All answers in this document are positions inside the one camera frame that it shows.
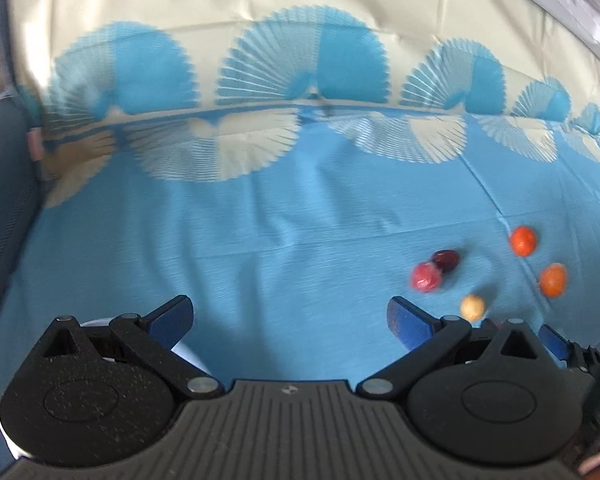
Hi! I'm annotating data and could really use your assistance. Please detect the red plastic-wrapped fruit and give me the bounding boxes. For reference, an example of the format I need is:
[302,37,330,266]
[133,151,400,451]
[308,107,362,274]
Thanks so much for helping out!
[411,261,443,293]

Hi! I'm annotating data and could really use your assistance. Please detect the dark red jujube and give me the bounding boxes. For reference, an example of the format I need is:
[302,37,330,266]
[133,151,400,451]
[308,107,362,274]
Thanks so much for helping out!
[431,249,461,273]

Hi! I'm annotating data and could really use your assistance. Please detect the grey silver cover sheet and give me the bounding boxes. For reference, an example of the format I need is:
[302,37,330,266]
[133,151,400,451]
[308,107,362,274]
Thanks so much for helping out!
[460,0,600,71]

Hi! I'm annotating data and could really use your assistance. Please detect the small orange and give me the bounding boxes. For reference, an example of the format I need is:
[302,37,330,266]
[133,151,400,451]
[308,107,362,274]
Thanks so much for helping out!
[509,226,538,258]
[538,263,569,300]

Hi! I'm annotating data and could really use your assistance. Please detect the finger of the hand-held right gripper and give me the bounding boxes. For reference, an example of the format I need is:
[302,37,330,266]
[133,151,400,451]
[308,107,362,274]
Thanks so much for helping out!
[538,323,600,376]

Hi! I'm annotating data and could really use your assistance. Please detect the blue and cream patterned tablecloth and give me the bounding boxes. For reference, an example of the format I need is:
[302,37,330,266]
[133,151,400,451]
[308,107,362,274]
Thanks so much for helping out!
[0,0,600,461]

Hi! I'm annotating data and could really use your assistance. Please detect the small beige longan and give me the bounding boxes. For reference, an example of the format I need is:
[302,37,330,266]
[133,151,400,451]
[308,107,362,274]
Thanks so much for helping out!
[460,294,487,322]

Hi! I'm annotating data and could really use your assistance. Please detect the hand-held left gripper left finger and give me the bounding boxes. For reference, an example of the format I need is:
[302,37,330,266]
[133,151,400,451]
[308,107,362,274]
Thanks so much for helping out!
[37,295,225,400]

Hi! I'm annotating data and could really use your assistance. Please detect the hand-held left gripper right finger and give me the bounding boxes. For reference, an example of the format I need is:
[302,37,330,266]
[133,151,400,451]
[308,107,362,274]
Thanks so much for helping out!
[356,296,557,396]

